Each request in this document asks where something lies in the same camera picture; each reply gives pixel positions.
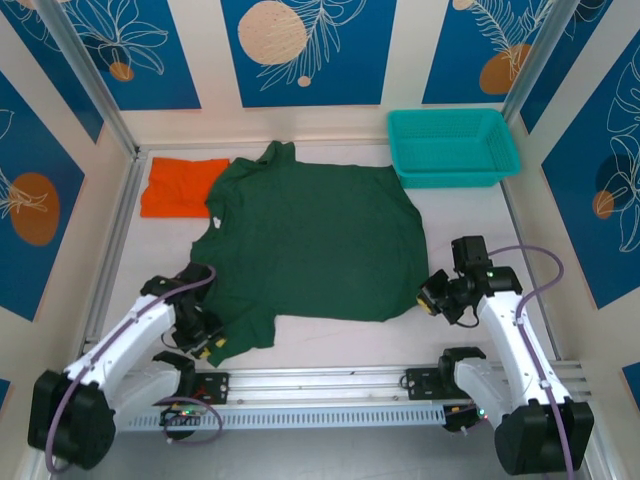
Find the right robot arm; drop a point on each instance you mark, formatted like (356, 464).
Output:
(520, 350)

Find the green t-shirt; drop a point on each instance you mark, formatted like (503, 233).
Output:
(310, 240)

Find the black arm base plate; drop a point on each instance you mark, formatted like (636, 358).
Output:
(220, 387)
(420, 382)

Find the aluminium corner post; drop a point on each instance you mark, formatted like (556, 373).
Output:
(540, 70)
(90, 75)

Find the teal plastic basket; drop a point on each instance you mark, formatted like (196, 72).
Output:
(450, 145)

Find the small controller circuit board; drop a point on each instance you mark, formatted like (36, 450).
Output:
(182, 414)
(465, 417)

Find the aluminium side rail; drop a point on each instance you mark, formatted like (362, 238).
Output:
(120, 225)

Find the orange t-shirt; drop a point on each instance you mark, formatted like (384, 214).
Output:
(175, 190)

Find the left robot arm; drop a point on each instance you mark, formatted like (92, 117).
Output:
(120, 335)

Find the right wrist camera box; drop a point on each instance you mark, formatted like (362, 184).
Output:
(470, 252)

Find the aluminium frame rail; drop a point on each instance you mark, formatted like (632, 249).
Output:
(325, 381)

